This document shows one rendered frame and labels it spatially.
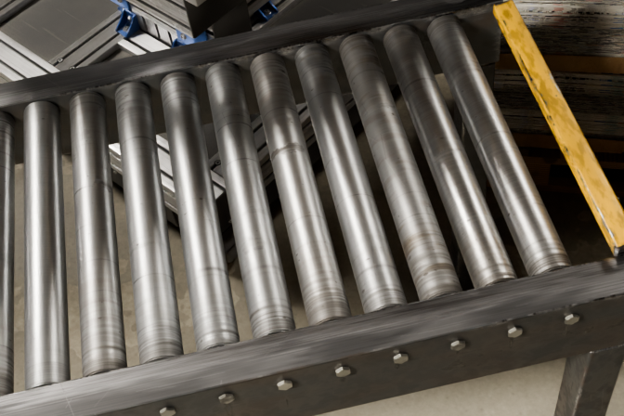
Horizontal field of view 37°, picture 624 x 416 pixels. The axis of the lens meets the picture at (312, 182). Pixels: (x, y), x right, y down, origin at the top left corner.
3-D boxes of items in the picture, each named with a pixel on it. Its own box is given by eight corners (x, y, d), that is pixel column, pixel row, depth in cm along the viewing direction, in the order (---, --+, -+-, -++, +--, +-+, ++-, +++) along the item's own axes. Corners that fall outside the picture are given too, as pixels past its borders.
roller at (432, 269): (371, 49, 138) (369, 24, 135) (468, 319, 109) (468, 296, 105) (338, 58, 138) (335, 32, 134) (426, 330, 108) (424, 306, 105)
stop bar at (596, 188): (513, 8, 134) (514, -3, 132) (642, 253, 106) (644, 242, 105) (491, 13, 133) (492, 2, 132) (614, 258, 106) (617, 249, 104)
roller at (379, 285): (332, 52, 137) (316, 31, 134) (420, 325, 107) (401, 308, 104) (304, 69, 139) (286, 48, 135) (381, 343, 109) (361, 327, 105)
